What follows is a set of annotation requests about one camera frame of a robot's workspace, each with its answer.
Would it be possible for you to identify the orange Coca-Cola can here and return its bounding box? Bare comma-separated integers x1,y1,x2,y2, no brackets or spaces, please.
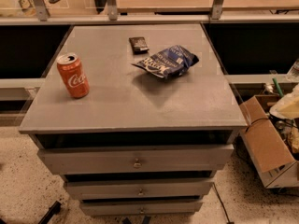
57,52,90,98

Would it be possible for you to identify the black floor cable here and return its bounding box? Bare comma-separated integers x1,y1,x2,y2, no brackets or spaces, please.
212,184,235,224

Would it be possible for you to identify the grey drawer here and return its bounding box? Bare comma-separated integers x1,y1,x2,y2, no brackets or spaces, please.
79,199,202,217
64,178,212,200
37,145,234,175

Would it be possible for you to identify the middle grey drawer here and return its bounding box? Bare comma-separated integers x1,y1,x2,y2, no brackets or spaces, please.
64,178,212,200

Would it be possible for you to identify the green stick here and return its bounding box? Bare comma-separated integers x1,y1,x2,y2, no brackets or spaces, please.
272,77,284,98

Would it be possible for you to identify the blue chip bag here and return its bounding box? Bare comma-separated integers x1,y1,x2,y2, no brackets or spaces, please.
134,45,199,79

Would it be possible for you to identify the small dark brown packet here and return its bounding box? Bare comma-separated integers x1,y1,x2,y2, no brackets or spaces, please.
129,36,150,54

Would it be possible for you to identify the bottom grey drawer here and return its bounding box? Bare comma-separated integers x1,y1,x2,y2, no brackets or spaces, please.
79,199,202,217

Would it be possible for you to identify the top grey drawer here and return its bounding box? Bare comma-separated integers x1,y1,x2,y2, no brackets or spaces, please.
37,145,234,175

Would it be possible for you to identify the grey drawer cabinet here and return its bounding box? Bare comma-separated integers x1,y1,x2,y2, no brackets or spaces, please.
20,24,246,203

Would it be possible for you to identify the cardboard box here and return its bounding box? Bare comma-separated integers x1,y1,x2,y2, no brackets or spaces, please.
240,95,299,189

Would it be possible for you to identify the metal railing frame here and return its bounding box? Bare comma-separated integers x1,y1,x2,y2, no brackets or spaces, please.
0,0,299,25

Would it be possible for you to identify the black stand leg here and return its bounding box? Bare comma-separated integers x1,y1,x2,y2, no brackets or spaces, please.
38,201,62,224

